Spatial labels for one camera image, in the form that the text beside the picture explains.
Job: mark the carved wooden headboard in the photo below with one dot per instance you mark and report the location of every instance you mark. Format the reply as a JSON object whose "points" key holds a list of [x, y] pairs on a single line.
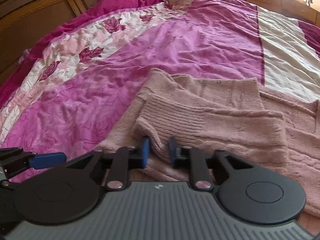
{"points": [[37, 17]]}

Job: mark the pink knit cardigan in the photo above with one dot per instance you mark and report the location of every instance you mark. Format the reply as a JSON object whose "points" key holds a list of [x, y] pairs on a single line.
{"points": [[225, 130]]}

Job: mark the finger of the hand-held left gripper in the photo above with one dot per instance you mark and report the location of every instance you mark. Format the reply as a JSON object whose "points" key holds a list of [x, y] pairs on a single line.
{"points": [[47, 159]]}

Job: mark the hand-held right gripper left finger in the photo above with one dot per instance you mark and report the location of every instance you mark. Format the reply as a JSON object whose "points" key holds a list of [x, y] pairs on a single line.
{"points": [[145, 152]]}

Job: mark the pink and white bedspread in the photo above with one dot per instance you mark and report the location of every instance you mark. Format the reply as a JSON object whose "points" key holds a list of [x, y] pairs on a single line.
{"points": [[175, 50]]}

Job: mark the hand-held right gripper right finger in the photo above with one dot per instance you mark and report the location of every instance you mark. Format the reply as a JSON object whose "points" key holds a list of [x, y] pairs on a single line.
{"points": [[173, 155]]}

